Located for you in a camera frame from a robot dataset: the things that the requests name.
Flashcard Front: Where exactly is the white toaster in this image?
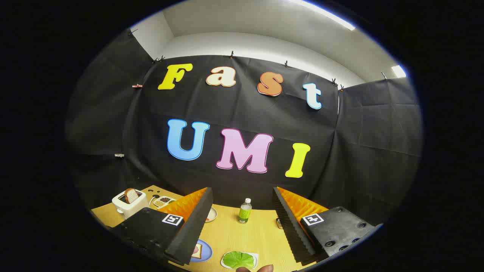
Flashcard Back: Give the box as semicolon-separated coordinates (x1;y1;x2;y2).
112;190;148;219

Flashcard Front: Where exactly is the white leaf-shaped plate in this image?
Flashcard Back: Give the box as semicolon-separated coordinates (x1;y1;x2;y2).
220;252;259;270

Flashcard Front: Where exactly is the black backdrop cloth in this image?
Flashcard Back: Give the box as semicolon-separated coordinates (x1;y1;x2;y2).
65;28;423;227

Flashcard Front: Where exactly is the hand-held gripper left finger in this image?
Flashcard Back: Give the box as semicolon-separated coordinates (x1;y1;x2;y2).
111;187;214;266

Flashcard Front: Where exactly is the green lettuce leaf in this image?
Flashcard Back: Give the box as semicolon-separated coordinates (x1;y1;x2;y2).
222;251;255;269

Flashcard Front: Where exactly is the long ceiling light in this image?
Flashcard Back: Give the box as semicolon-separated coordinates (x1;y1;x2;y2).
291;0;356;31

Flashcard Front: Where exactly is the clear bottle green label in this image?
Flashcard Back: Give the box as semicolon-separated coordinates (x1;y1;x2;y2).
238;198;252;224

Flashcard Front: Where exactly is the white divided tray of beans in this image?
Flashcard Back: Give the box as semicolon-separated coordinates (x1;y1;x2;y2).
152;195;177;209

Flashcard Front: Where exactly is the blue plate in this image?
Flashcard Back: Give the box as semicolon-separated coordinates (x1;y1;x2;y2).
190;239;213;263

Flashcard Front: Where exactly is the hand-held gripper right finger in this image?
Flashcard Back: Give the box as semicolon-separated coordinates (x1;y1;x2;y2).
272;186;383;264

